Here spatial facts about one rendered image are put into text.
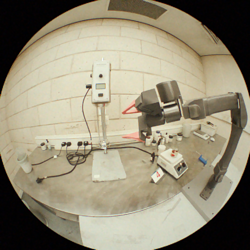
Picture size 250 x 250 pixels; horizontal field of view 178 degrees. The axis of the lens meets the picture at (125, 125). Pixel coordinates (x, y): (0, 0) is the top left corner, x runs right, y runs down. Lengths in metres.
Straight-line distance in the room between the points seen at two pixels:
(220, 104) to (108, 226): 0.57
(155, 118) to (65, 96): 0.75
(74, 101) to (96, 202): 0.75
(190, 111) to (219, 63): 1.87
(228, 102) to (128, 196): 0.55
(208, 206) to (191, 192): 0.16
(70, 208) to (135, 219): 0.29
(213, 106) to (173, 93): 0.14
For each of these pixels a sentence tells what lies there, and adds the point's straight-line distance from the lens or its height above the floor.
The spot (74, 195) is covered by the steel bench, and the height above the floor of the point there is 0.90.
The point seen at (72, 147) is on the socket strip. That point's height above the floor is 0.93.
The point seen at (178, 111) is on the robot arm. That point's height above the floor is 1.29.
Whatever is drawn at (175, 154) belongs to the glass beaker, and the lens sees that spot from 0.55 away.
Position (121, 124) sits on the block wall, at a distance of 0.82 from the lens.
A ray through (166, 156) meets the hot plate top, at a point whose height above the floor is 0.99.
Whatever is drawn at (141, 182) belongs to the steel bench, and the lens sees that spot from 0.51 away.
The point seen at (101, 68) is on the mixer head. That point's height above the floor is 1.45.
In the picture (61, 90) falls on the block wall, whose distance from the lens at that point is 0.88.
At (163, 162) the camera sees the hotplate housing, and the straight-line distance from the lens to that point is 0.58.
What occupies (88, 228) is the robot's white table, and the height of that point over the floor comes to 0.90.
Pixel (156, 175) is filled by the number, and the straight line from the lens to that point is 0.53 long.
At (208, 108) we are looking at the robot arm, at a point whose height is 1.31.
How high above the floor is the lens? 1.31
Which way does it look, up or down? 17 degrees down
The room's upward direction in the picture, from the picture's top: straight up
